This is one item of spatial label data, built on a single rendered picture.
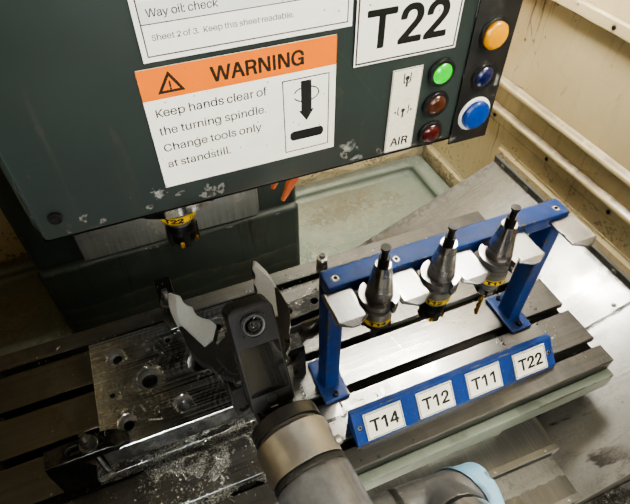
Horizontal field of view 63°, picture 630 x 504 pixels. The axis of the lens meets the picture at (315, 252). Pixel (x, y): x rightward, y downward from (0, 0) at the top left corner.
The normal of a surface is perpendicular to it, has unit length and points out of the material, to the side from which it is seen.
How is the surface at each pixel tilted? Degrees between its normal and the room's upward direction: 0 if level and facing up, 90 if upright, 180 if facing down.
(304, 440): 5
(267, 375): 59
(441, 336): 0
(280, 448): 31
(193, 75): 90
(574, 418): 24
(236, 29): 90
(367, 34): 90
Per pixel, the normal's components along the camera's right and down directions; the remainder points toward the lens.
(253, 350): 0.37, 0.22
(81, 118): 0.38, 0.68
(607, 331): -0.38, -0.51
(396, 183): 0.00, -0.68
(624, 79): -0.93, 0.28
